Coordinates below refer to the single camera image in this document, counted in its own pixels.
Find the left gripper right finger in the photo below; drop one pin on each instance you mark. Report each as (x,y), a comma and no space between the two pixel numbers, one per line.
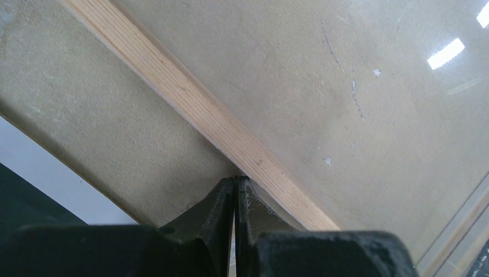
(255,213)

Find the wooden picture frame with glass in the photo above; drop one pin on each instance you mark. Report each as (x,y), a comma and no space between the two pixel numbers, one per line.
(349,114)

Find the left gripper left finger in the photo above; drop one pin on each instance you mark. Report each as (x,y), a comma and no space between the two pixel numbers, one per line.
(198,241)

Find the printed photo sheet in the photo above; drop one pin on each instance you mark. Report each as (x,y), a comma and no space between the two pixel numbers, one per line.
(23,205)

